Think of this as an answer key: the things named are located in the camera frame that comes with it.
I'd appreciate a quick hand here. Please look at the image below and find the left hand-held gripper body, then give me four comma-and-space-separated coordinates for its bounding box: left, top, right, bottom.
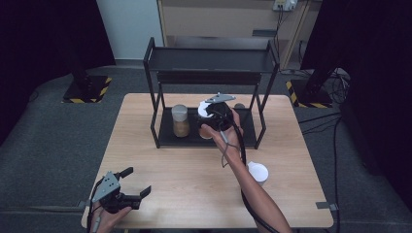
91, 170, 144, 215

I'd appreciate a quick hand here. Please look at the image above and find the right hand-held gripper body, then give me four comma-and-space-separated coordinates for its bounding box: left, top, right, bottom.
204, 92, 237, 131

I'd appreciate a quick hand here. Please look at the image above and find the spice jar with orange powder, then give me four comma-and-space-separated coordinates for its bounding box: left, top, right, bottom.
197, 100, 216, 140

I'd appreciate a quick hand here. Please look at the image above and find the spice jar with yellowish powder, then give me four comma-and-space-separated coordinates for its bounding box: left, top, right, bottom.
170, 104, 191, 138

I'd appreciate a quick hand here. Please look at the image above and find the black two-tier metal rack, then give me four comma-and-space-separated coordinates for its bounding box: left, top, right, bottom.
143, 36, 280, 150

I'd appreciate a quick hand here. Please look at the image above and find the spice jar with grey-brown powder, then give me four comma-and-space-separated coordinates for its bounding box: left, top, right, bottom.
246, 160, 270, 187

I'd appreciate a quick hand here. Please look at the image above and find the person's left hand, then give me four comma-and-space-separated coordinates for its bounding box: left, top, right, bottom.
89, 206, 133, 233

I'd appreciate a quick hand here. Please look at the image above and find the person's right hand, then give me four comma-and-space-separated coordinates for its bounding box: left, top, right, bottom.
200, 108, 245, 156

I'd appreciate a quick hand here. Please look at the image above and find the black stand with striped base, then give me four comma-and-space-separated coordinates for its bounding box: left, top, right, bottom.
286, 61, 334, 110
61, 54, 114, 105

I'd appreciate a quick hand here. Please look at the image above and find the dark grey flat bar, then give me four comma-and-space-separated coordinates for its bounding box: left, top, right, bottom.
252, 29, 278, 37

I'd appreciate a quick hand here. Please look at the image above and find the beige wooden cabinet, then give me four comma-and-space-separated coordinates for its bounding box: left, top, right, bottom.
156, 0, 313, 70

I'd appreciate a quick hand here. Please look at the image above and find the white power strip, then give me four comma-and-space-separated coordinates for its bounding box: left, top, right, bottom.
272, 0, 298, 13

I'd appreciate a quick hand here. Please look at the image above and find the black curtain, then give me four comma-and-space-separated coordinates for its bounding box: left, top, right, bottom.
0, 0, 116, 145
299, 0, 412, 203

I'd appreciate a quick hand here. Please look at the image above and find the grey right gripper cable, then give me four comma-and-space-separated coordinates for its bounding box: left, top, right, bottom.
220, 129, 242, 169

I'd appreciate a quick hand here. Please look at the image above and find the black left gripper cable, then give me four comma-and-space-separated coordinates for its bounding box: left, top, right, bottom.
86, 179, 105, 233

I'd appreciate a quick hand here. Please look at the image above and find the black floor cable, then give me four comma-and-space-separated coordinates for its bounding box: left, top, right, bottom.
300, 116, 343, 135

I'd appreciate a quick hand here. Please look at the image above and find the black power strip cable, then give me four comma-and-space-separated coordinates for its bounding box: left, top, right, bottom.
273, 9, 284, 62

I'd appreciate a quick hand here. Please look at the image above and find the tangled black cable bundle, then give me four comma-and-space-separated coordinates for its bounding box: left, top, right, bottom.
326, 67, 352, 105

